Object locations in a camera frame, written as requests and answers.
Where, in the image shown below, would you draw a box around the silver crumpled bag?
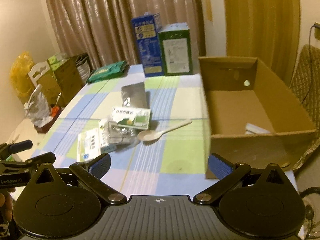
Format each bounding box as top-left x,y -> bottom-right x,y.
24,84 -> 53,127

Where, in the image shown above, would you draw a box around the clear bag metal rack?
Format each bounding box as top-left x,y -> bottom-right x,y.
105,121 -> 138,145

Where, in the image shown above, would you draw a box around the quilted brown chair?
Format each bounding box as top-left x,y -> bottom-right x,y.
290,44 -> 319,129

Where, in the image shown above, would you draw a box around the green tissue packs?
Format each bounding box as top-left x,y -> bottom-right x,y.
47,53 -> 68,72

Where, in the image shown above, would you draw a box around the silver foil bag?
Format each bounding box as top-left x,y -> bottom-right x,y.
121,82 -> 148,108

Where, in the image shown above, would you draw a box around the wooden door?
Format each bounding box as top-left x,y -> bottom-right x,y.
224,0 -> 300,85

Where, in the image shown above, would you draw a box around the dark wooden tray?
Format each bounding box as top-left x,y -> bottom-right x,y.
34,106 -> 63,134

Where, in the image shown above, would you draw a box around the yellow plastic bag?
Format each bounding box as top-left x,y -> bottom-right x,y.
10,51 -> 35,104

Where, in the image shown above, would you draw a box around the white cutout cardboard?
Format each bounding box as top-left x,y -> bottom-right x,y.
28,61 -> 52,87

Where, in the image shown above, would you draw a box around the green wipes pack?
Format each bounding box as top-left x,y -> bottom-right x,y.
86,61 -> 128,84

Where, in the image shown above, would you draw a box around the checkered tablecloth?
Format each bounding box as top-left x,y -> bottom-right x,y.
30,63 -> 298,201

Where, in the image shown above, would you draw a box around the beige curtain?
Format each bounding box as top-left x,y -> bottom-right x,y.
46,0 -> 206,68

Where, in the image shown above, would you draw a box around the green white spray box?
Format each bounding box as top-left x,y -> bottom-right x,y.
111,107 -> 151,130

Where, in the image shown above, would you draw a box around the white green medicine box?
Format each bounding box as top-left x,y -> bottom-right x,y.
77,128 -> 101,162

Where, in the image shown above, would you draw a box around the person left hand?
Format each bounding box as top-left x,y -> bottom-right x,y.
0,187 -> 16,222

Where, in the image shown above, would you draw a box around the white plastic spoon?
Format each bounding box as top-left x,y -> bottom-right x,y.
137,119 -> 193,142

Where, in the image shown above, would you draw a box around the white herbal medicine box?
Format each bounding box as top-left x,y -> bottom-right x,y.
98,119 -> 117,153

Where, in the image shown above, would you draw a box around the blue tall carton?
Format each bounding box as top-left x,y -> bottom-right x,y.
131,12 -> 164,77

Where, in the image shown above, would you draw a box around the wall power socket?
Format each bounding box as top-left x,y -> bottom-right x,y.
313,22 -> 320,40

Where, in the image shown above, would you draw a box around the dark green carton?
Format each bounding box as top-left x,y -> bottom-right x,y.
158,22 -> 193,76

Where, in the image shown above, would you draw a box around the brown cardboard boxes stack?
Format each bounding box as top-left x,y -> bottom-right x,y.
37,53 -> 89,107

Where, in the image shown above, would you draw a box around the large cardboard box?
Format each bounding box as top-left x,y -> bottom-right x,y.
199,57 -> 316,171

